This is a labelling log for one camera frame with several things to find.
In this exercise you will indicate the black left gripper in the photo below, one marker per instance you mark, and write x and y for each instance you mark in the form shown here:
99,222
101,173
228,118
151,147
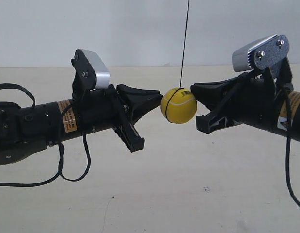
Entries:
118,108

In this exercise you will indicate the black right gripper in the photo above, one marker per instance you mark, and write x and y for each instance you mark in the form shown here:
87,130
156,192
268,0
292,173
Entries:
240,100

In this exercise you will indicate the yellow tennis ball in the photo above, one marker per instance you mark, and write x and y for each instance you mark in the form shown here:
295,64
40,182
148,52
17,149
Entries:
178,105

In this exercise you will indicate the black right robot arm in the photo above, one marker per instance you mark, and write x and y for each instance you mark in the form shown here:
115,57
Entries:
289,115

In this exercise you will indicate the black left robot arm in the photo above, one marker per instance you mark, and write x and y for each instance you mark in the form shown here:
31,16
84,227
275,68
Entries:
26,131

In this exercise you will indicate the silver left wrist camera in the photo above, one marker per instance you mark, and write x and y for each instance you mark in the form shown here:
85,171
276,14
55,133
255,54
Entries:
93,73

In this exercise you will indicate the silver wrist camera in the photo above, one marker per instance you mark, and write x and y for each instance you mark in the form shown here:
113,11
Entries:
261,53
93,73

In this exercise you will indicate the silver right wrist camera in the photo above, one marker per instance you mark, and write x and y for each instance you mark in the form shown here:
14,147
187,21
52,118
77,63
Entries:
261,53

